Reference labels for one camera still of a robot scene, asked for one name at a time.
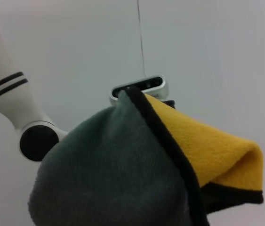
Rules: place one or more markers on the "green and yellow towel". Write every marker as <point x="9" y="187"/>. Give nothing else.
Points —
<point x="111" y="169"/>

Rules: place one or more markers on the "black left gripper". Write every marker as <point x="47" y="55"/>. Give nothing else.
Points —
<point x="170" y="104"/>

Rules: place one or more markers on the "white and silver left arm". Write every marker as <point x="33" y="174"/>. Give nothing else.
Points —
<point x="7" y="70"/>

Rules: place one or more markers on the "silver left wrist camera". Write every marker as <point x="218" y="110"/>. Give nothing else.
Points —
<point x="155" y="86"/>

